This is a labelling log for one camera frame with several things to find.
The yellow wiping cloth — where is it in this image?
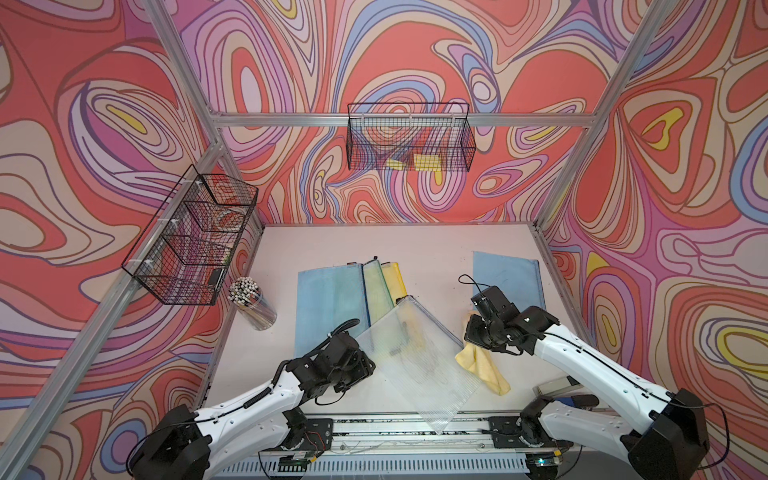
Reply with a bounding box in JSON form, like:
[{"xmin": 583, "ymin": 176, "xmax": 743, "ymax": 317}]
[{"xmin": 455, "ymin": 343, "xmax": 511, "ymax": 396}]

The light blue mesh document bag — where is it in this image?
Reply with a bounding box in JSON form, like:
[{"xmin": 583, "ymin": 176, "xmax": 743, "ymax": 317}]
[{"xmin": 472, "ymin": 252, "xmax": 546, "ymax": 311}]

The white blue-zip document bag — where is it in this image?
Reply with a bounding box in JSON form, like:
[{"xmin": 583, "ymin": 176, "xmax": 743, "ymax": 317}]
[{"xmin": 357, "ymin": 296, "xmax": 481, "ymax": 434}]

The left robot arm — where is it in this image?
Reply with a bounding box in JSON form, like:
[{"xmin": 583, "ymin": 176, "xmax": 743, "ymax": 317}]
[{"xmin": 125, "ymin": 319, "xmax": 375, "ymax": 479}]

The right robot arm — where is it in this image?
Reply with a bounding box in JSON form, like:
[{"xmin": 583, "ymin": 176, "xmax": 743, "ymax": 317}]
[{"xmin": 464, "ymin": 286, "xmax": 710, "ymax": 479}]

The green zip document bag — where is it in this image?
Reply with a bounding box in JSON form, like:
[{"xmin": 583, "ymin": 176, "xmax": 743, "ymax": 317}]
[{"xmin": 362, "ymin": 257, "xmax": 394, "ymax": 325}]

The yellow document bag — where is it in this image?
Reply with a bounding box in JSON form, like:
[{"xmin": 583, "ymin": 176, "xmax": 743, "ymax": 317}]
[{"xmin": 381, "ymin": 262, "xmax": 408, "ymax": 304}]

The grey stapler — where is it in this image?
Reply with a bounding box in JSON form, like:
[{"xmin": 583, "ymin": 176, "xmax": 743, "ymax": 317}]
[{"xmin": 533, "ymin": 375, "xmax": 600, "ymax": 410}]

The clear pencil holder cup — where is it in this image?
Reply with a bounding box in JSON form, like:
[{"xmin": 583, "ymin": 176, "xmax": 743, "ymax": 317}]
[{"xmin": 228, "ymin": 277, "xmax": 277, "ymax": 331}]

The yellow sponge in basket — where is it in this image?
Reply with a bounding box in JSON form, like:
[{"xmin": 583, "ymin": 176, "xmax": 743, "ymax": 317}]
[{"xmin": 384, "ymin": 154, "xmax": 443, "ymax": 172}]

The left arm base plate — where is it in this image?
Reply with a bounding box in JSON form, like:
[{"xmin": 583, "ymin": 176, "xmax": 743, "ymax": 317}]
[{"xmin": 268, "ymin": 417, "xmax": 334, "ymax": 453}]

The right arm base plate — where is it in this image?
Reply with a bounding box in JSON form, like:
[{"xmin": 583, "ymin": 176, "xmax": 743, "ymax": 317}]
[{"xmin": 486, "ymin": 416, "xmax": 574, "ymax": 451}]

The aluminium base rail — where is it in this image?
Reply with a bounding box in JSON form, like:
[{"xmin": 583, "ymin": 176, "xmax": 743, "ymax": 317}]
[{"xmin": 149, "ymin": 410, "xmax": 667, "ymax": 480}]

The black wire basket left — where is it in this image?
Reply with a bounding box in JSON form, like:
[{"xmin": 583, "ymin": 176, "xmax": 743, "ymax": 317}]
[{"xmin": 121, "ymin": 166, "xmax": 258, "ymax": 306}]

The black wire basket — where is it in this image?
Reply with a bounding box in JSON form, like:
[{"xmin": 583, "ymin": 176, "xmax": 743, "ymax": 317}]
[
  {"xmin": 121, "ymin": 166, "xmax": 258, "ymax": 306},
  {"xmin": 346, "ymin": 100, "xmax": 477, "ymax": 172}
]

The black wire basket back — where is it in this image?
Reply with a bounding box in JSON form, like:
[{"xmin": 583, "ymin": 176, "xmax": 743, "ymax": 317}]
[{"xmin": 346, "ymin": 100, "xmax": 477, "ymax": 172}]

